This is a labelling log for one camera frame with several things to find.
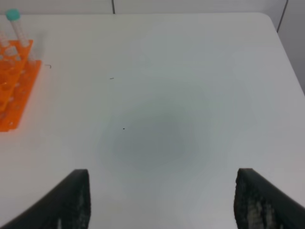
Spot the orange test tube rack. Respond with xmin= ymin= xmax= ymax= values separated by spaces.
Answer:
xmin=0 ymin=40 xmax=41 ymax=132

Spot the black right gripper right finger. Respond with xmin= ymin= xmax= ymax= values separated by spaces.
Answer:
xmin=234 ymin=168 xmax=305 ymax=229

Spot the back-row tube far right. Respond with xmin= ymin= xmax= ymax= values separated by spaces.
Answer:
xmin=5 ymin=9 xmax=30 ymax=47

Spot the back-row tube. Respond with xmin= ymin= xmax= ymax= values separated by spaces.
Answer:
xmin=0 ymin=31 xmax=10 ymax=48
xmin=5 ymin=9 xmax=30 ymax=47

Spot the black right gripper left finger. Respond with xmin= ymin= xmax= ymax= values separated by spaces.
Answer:
xmin=2 ymin=169 xmax=91 ymax=229

